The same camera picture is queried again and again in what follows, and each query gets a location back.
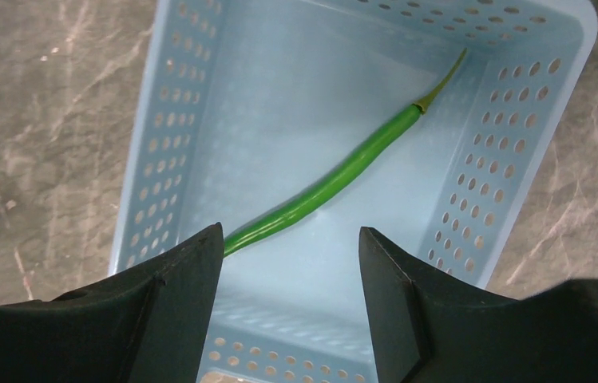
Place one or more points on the light blue plastic basket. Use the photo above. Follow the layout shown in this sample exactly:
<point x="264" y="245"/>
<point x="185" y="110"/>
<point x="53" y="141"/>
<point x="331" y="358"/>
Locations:
<point x="244" y="104"/>

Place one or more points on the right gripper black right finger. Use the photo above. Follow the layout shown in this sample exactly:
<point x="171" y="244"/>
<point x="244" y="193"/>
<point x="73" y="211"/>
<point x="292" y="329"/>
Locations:
<point x="428" y="326"/>

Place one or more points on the green chili pepper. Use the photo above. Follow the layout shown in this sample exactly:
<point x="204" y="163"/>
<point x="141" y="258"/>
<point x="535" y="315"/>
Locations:
<point x="311" y="198"/>

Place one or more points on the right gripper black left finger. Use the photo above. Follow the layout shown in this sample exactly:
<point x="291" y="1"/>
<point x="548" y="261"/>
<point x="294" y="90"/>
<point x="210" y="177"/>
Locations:
<point x="145" y="324"/>

